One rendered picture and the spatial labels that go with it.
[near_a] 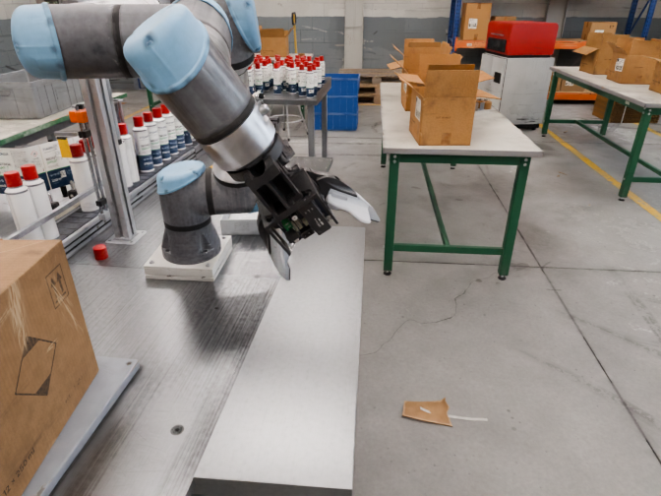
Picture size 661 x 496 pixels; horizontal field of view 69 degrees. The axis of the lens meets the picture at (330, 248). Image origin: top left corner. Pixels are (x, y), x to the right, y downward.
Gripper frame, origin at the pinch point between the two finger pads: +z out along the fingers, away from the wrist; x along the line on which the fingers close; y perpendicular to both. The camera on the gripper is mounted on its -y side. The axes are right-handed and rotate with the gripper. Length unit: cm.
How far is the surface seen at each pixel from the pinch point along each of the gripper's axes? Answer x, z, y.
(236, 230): -30, 32, -68
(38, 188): -60, -10, -71
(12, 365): -43.6, -13.3, 0.0
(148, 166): -53, 20, -121
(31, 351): -43.6, -11.2, -3.8
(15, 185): -61, -15, -67
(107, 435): -47.9, 7.3, -0.1
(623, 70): 260, 260, -295
